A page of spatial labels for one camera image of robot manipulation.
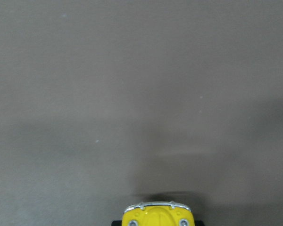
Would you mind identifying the yellow beetle toy car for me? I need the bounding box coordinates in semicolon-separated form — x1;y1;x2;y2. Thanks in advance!
121;201;196;226

